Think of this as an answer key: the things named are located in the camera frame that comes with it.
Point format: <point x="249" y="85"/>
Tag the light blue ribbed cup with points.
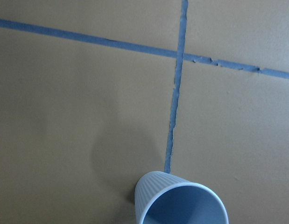
<point x="162" y="198"/>

